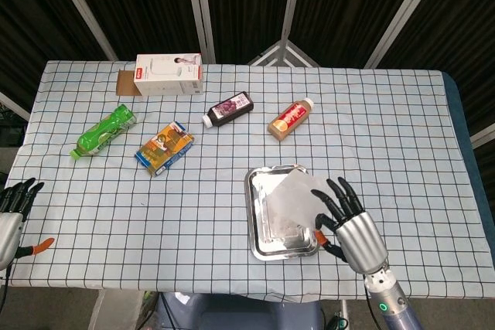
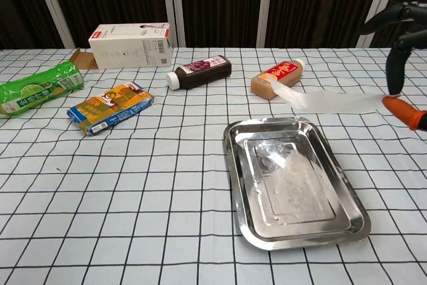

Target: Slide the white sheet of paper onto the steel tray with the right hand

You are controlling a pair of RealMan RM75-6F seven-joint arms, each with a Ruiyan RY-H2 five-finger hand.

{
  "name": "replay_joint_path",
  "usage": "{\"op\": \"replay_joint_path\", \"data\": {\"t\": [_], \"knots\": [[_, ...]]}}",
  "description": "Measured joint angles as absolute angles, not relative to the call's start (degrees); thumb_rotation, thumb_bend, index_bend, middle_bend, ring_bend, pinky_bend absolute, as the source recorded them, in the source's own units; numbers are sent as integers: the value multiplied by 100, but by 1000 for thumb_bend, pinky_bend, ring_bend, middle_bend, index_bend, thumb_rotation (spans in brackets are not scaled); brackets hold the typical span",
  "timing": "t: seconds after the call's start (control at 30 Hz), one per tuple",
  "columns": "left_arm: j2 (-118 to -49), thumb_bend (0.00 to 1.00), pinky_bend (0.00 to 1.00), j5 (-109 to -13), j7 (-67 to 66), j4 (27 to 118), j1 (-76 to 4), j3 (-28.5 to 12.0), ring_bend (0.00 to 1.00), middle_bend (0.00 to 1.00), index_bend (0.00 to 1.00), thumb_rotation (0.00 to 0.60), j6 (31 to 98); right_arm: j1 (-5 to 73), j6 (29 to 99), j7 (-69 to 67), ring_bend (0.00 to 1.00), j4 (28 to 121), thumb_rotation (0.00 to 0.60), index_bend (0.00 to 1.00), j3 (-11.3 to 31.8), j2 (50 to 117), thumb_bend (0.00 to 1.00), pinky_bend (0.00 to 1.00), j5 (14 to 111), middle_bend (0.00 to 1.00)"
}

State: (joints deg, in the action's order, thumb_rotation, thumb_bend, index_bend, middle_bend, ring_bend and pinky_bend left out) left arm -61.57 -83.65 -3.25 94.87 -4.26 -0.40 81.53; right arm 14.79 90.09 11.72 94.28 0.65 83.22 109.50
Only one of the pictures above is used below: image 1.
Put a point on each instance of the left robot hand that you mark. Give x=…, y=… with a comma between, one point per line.
x=8, y=225

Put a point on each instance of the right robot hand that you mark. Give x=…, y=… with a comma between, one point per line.
x=357, y=237

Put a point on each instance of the white paper sheet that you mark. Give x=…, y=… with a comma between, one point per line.
x=292, y=198

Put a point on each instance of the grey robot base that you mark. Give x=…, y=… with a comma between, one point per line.
x=236, y=312

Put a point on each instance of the silver metal tray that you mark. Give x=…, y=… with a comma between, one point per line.
x=270, y=229

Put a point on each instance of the green plastic bottle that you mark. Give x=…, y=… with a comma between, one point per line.
x=102, y=132

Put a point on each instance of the brown red-label drink bottle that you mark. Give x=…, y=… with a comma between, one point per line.
x=290, y=119

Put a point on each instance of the blue checkered tablecloth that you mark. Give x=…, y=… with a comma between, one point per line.
x=193, y=206

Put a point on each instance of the yellow blue snack box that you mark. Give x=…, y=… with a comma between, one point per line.
x=164, y=147

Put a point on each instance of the dark purple juice bottle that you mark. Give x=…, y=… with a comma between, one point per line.
x=228, y=109

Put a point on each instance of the brown cardboard piece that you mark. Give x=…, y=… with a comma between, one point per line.
x=127, y=82

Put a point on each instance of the white product box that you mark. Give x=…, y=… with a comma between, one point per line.
x=168, y=75

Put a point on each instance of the folding partition screen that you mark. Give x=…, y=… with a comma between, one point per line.
x=247, y=9

